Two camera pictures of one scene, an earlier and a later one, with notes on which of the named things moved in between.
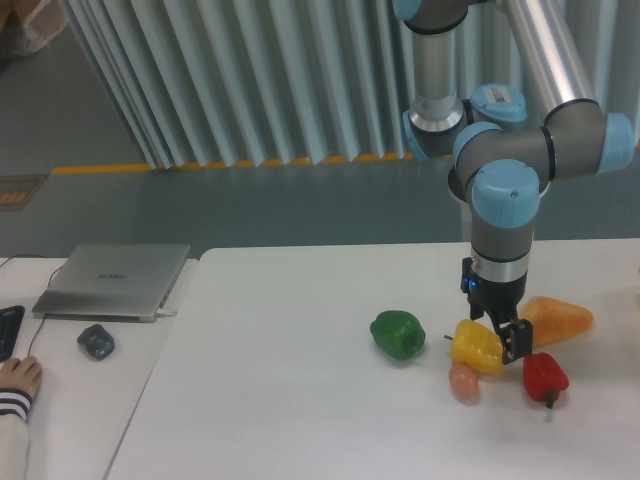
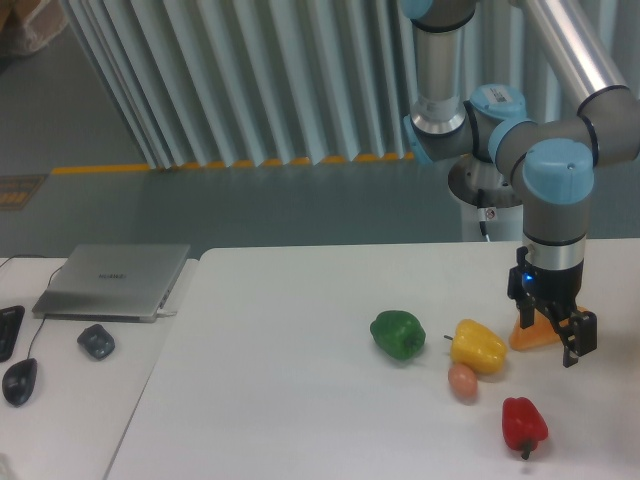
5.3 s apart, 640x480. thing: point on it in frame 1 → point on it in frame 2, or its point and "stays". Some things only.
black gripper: (499, 300) → (556, 291)
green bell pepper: (397, 334) stays
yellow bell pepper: (475, 344) stays
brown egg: (464, 383) stays
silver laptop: (123, 283) stays
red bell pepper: (544, 378) → (523, 426)
